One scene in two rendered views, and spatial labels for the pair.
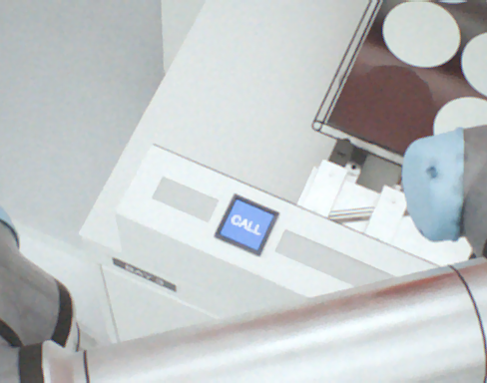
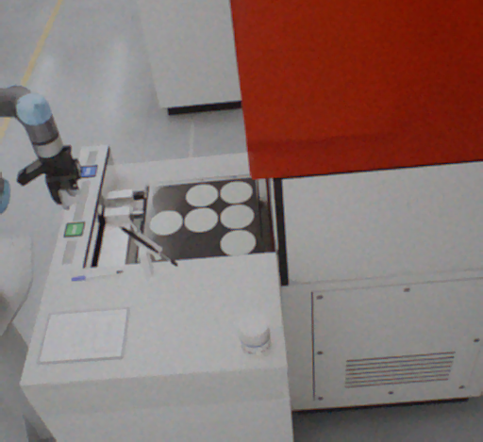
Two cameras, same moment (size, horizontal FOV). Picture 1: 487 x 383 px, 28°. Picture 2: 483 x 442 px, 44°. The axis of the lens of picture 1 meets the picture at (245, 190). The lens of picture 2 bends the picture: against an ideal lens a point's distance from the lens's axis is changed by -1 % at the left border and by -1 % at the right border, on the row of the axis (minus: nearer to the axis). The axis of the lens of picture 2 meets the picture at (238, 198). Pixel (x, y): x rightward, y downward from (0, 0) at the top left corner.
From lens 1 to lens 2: 1.68 m
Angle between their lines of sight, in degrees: 46
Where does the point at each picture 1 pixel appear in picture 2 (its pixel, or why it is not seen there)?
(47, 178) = not seen: hidden behind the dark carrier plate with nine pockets
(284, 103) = not seen: hidden behind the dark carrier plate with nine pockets
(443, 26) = (208, 199)
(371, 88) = (170, 191)
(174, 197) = (91, 155)
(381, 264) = (87, 204)
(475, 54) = (201, 211)
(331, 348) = not seen: outside the picture
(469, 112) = (174, 218)
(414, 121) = (162, 206)
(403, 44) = (193, 192)
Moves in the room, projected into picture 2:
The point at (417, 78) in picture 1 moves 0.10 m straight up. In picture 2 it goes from (181, 201) to (175, 177)
